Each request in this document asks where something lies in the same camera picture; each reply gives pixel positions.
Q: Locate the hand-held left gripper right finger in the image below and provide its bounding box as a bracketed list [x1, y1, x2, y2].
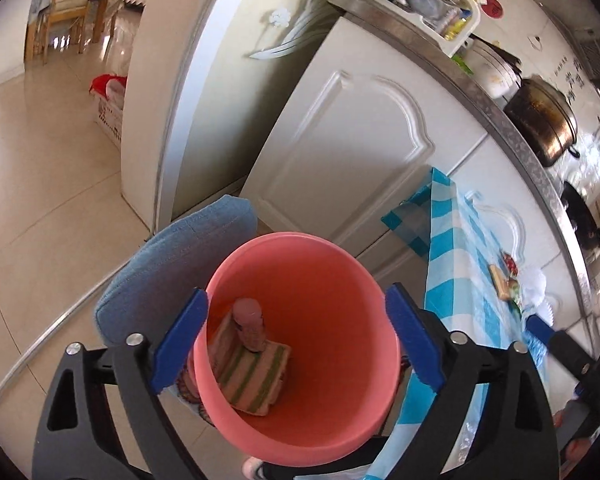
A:
[385, 284, 561, 480]

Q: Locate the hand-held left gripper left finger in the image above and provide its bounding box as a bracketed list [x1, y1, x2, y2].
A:
[31, 287, 211, 480]

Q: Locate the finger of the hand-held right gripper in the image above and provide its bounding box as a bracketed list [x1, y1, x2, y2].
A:
[524, 314, 600, 386]

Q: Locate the orange sponge block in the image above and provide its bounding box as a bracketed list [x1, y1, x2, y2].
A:
[488, 263, 512, 302]

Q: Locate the green striped sponge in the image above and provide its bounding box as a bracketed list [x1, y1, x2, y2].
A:
[211, 312, 291, 417]

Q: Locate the pink plastic bucket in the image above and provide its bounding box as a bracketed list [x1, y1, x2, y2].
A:
[192, 232, 401, 466]

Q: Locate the person's right hand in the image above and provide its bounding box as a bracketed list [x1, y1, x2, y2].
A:
[552, 409, 599, 467]

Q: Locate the patterned seat cover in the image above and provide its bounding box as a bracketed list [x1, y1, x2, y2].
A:
[172, 360, 215, 426]

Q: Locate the blue checked tablecloth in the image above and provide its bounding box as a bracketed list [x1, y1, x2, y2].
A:
[367, 167, 553, 480]

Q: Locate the black wok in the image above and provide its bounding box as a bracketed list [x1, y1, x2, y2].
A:
[560, 182, 600, 262]

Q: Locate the white arched cabinet door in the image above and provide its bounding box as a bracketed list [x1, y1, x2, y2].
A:
[450, 136, 594, 411]
[240, 15, 490, 262]

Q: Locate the dark cooking pot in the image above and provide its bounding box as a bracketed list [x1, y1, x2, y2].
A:
[504, 76, 581, 168]

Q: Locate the white plastic basket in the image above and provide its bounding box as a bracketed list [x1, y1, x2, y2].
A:
[94, 87, 128, 151]

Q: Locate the white refrigerator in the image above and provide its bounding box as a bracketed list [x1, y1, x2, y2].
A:
[120, 0, 341, 233]

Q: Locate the red cloth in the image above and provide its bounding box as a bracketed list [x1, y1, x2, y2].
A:
[90, 74, 128, 100]

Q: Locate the white dish rack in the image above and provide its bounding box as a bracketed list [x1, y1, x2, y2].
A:
[365, 0, 483, 58]

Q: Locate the grey bowl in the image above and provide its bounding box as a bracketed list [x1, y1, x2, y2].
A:
[405, 0, 448, 17]

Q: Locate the wooden chair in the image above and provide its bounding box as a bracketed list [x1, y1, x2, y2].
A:
[25, 0, 108, 64]

